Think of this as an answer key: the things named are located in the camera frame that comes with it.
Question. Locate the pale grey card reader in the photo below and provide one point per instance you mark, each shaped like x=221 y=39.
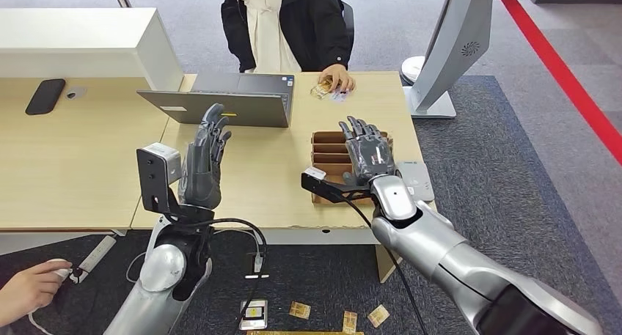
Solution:
x=418 y=182

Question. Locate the small round grey object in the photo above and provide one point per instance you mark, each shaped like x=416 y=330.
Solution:
x=74 y=94

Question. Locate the black smartphone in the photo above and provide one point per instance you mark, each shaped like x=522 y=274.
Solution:
x=45 y=96

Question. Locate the wooden compartment organizer box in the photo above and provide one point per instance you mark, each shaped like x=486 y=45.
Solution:
x=328 y=153

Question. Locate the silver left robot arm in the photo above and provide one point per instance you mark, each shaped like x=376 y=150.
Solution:
x=163 y=269

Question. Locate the white round base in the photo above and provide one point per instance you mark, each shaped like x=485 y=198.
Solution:
x=413 y=69

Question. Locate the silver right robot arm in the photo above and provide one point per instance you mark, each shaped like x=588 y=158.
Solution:
x=437 y=250

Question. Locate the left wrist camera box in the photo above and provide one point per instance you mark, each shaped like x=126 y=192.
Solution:
x=155 y=177

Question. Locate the white handheld controller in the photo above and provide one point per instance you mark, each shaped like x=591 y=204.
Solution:
x=63 y=273

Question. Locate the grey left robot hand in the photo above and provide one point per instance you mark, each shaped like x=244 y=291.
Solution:
x=201 y=182

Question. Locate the person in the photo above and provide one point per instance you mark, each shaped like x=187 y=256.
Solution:
x=311 y=27

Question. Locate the grey laptop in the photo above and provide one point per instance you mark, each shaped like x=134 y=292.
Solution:
x=233 y=109

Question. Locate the white power strip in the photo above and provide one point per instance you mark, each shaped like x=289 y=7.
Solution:
x=97 y=253

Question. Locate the silver kiosk screen stand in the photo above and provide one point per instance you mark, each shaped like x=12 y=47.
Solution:
x=457 y=31

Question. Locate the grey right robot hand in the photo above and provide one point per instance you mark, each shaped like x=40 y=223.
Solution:
x=371 y=155

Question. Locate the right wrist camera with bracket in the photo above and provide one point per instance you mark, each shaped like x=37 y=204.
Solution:
x=335 y=191

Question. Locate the person's left hand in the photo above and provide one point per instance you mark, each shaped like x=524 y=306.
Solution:
x=337 y=78

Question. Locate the gold patterned card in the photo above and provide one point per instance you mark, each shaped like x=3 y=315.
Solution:
x=349 y=322
x=378 y=316
x=300 y=310

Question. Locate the black chair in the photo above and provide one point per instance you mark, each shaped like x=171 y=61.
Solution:
x=348 y=19

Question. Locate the white desk apron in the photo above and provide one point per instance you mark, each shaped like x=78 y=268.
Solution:
x=316 y=236

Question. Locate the pale ID card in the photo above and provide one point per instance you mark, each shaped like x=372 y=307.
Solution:
x=339 y=98

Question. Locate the wooden desk leg panel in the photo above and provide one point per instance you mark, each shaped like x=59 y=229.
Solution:
x=384 y=269

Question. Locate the operator's hand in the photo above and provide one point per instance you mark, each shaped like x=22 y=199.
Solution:
x=29 y=289

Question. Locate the white and black small device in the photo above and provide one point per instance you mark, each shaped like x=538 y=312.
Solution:
x=253 y=315

